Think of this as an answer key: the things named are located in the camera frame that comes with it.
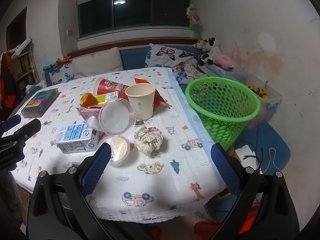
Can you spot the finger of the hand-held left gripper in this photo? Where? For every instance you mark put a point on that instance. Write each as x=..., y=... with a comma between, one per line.
x=11, y=123
x=25, y=130

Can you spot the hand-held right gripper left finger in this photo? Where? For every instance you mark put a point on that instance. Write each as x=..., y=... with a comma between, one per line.
x=97, y=170

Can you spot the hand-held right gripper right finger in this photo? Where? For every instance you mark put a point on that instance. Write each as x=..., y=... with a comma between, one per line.
x=225, y=170

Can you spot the green plastic mesh basket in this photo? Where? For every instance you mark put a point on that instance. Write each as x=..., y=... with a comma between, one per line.
x=226, y=119

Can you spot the clear round plastic container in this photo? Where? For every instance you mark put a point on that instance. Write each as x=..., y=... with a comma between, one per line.
x=116, y=117

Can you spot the orange foil wrapper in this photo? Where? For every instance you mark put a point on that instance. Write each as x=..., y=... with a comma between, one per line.
x=87, y=99

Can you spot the white paper cup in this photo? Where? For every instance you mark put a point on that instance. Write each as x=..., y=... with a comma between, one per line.
x=141, y=105

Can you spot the red snack wrapper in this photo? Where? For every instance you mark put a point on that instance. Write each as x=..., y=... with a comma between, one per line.
x=160, y=100

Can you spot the dark box with colourful print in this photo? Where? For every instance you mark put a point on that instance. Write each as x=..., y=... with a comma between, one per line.
x=40, y=101

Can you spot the round beige pudding cup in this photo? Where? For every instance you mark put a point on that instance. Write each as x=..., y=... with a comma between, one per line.
x=120, y=146

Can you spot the dark red hanging clothing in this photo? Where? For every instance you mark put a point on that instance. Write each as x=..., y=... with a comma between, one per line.
x=8, y=85

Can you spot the pale tissue box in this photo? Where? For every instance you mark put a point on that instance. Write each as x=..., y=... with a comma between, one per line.
x=33, y=89

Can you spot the blue white milk carton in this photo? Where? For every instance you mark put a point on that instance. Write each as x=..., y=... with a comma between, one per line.
x=75, y=136

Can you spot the small clear jelly cup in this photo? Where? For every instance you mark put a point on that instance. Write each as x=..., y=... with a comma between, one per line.
x=92, y=121

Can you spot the white cartoon printed blanket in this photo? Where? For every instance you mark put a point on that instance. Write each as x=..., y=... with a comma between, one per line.
x=155, y=180

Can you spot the crumpled paper ball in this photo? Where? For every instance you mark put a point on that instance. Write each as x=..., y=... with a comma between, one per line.
x=148, y=141

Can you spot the red plastic object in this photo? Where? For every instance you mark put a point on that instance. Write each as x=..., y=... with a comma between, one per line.
x=207, y=227

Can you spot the pink plastic wrapper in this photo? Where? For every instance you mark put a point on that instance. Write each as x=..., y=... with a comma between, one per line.
x=86, y=110

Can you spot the white shelf rack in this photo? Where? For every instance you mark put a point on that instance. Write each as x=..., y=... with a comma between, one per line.
x=23, y=62

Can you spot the small butterfly print pillow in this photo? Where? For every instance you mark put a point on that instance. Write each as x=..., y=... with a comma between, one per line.
x=60, y=73

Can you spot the teal small toy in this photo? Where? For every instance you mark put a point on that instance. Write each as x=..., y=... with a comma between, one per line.
x=50, y=65

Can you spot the yellow green snack packet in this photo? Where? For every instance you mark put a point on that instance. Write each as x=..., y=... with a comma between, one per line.
x=106, y=97

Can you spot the orange small toy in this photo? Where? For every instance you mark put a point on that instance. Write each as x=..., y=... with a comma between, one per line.
x=63, y=59

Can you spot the clear plastic storage box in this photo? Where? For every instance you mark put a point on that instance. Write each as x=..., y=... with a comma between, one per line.
x=272, y=100

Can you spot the yellow toy truck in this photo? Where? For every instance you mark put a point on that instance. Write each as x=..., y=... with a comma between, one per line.
x=260, y=91

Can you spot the beige cushion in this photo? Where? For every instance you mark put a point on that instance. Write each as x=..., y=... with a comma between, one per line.
x=97, y=62

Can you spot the grey patterned cloth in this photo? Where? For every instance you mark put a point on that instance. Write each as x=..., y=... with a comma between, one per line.
x=215, y=70

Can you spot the beige patterned garment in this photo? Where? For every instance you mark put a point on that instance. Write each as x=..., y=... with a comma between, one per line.
x=190, y=73

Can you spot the pink plush toy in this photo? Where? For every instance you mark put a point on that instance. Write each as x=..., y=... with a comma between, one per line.
x=225, y=60

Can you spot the black white cow plush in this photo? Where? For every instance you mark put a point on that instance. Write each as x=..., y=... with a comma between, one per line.
x=208, y=53

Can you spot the butterfly print blanket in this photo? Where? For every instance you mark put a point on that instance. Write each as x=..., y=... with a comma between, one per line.
x=167, y=55

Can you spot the brown white plush toy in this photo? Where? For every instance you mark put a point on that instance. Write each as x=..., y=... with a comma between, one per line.
x=199, y=43

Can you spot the brown wooden ledge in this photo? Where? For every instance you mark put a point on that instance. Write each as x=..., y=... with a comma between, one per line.
x=140, y=41

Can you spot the dark window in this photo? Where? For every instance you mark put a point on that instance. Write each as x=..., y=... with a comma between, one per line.
x=137, y=12

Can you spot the hanging colourful wall decoration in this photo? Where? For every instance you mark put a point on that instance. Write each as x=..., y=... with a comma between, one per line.
x=193, y=15

